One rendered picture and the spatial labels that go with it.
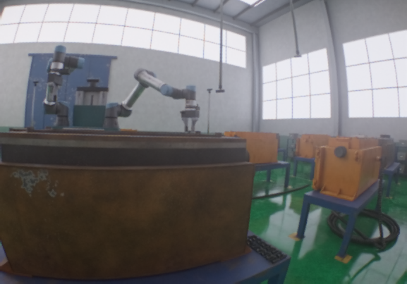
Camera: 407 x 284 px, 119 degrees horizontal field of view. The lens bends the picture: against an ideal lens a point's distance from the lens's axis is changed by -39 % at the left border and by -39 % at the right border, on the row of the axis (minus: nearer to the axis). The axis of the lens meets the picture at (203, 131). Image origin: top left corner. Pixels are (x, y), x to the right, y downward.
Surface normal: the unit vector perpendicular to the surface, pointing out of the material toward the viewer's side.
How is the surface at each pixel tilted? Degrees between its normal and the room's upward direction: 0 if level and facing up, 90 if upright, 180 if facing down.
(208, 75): 90
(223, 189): 90
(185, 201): 90
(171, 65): 90
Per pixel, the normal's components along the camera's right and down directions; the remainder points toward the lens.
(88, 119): 0.29, 0.02
